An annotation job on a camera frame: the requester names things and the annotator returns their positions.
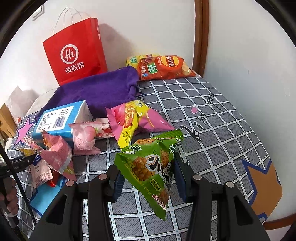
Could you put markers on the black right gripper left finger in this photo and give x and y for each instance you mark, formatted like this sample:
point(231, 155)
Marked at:
point(62, 220)

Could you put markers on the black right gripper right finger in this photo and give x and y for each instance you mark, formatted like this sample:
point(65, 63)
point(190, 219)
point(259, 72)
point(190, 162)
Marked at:
point(236, 219)

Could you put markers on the pink panda snack packet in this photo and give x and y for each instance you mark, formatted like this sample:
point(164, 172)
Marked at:
point(57, 154)

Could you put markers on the pink peach snack packet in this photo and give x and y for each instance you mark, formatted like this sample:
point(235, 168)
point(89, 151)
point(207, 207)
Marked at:
point(85, 134)

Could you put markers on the green snack packet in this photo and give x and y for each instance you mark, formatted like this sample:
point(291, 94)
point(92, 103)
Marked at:
point(148, 166)

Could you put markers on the pink yellow snack packet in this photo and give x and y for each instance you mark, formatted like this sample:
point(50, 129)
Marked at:
point(126, 118)

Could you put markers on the left hand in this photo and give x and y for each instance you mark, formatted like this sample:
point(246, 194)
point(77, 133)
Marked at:
point(12, 198)

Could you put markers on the blue tissue pack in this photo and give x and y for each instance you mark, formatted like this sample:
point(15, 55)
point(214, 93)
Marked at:
point(56, 121)

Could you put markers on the white paper bag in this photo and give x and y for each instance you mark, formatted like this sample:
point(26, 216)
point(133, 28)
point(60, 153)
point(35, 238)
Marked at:
point(19, 102)

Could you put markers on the grey checked mat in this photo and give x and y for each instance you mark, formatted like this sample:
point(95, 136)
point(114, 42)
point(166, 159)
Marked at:
point(218, 144)

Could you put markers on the purple towel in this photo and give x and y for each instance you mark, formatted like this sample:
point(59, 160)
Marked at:
point(100, 91)

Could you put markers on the red paper shopping bag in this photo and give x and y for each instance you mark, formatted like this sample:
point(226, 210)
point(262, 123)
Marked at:
point(76, 51)

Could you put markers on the yellow potato chips bag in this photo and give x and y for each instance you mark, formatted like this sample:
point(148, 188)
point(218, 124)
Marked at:
point(134, 60)

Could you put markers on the red potato chips bag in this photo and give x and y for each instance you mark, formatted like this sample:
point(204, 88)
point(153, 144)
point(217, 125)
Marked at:
point(163, 67)

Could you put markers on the brown wooden door frame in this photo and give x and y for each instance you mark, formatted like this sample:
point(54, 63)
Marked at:
point(202, 16)

